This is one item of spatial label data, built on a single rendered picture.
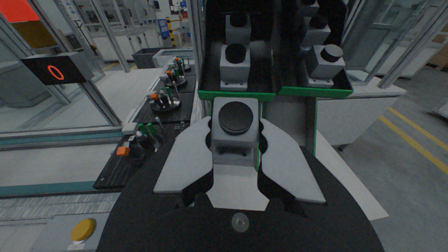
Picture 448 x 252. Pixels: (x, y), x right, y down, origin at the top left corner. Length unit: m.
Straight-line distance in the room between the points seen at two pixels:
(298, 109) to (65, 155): 0.86
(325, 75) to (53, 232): 0.65
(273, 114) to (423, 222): 1.97
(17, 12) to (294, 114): 0.68
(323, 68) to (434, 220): 2.15
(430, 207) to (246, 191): 2.10
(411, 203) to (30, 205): 2.54
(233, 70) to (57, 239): 0.51
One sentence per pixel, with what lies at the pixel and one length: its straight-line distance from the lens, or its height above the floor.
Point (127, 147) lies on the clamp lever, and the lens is 0.39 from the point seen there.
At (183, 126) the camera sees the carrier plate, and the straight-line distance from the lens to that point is 0.52.
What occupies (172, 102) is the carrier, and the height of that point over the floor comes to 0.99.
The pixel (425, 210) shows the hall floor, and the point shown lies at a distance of 2.32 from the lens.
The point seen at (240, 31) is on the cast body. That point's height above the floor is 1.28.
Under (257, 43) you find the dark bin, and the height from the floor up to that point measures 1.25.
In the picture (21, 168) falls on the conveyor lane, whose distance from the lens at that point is 0.86.
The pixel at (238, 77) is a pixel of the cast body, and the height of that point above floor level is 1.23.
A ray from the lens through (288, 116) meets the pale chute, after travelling 0.41.
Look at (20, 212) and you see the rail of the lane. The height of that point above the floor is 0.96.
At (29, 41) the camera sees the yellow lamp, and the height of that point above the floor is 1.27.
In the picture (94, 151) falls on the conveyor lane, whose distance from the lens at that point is 0.70.
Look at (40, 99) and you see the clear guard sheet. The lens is 0.77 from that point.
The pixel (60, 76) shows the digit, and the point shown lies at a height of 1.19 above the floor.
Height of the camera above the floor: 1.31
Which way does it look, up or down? 44 degrees down
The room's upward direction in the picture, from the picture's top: straight up
